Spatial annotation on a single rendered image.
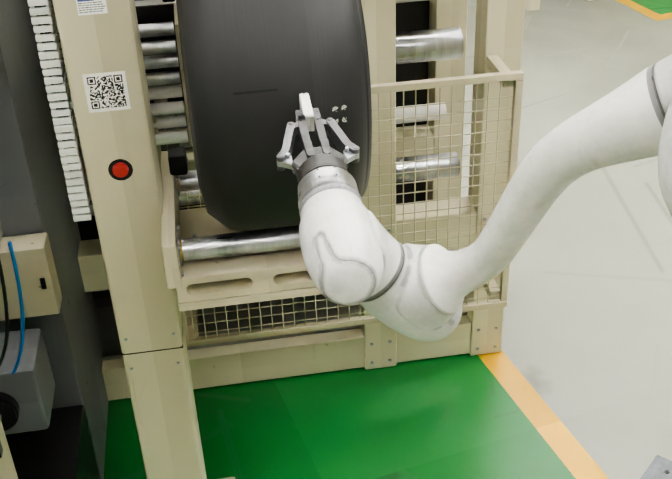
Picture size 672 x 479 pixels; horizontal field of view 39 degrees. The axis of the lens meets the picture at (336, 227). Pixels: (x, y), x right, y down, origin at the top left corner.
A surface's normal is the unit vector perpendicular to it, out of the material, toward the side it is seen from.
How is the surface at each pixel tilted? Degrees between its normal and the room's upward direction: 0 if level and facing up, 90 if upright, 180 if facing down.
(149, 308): 90
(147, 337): 90
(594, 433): 0
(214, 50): 60
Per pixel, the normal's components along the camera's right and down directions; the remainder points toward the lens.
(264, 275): 0.15, 0.51
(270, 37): 0.11, -0.04
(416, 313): -0.05, 0.70
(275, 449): -0.04, -0.85
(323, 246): -0.60, -0.42
